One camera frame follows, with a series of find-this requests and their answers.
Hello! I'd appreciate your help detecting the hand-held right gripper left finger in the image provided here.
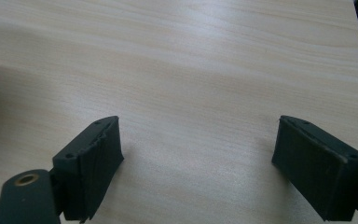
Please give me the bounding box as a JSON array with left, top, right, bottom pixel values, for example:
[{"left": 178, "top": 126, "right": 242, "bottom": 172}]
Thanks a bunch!
[{"left": 51, "top": 115, "right": 125, "bottom": 224}]

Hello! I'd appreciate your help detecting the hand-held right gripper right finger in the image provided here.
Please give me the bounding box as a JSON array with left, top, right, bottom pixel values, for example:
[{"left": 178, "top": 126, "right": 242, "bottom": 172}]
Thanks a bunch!
[{"left": 271, "top": 115, "right": 358, "bottom": 222}]

